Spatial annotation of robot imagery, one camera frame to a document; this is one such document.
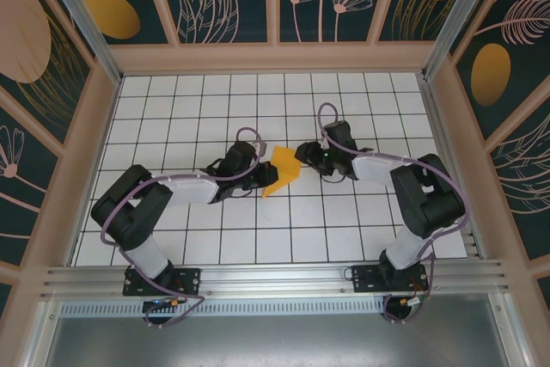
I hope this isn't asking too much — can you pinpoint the orange cloth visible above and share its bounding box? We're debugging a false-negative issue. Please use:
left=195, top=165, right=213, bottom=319
left=260, top=145, right=302, bottom=200

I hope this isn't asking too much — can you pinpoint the grey sheet metal shelf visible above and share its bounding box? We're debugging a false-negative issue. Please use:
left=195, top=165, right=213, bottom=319
left=40, top=293, right=532, bottom=367

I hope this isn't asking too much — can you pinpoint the small black controller board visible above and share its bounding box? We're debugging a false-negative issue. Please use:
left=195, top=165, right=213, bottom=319
left=143, top=297, right=186, bottom=311
left=384, top=293, right=431, bottom=315

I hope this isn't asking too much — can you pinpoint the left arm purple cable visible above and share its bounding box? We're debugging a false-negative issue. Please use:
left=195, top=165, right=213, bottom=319
left=100, top=127, right=266, bottom=330

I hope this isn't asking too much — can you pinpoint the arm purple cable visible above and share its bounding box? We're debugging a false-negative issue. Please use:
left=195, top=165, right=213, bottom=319
left=100, top=127, right=266, bottom=330
left=318, top=102, right=470, bottom=326

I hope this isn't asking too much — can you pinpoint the aluminium side rail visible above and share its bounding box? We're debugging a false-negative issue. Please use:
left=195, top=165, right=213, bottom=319
left=419, top=74, right=486, bottom=261

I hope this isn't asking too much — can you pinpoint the long aluminium mounting rail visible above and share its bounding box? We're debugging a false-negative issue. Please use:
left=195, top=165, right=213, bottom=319
left=40, top=259, right=512, bottom=299

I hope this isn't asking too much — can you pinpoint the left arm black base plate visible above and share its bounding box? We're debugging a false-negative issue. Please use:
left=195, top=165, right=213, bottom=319
left=123, top=266, right=202, bottom=297

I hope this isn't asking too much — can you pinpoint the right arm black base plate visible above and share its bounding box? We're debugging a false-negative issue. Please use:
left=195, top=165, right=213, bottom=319
left=351, top=264, right=430, bottom=295

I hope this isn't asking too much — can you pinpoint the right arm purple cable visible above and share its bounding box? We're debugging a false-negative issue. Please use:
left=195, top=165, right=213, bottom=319
left=318, top=102, right=470, bottom=326

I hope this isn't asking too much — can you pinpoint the perforated metal cable tray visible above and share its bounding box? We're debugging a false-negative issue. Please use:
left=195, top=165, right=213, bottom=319
left=59, top=301, right=386, bottom=316

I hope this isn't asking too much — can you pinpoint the aluminium corner post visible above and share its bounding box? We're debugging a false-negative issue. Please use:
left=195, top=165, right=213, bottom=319
left=420, top=0, right=504, bottom=81
left=34, top=0, right=125, bottom=85

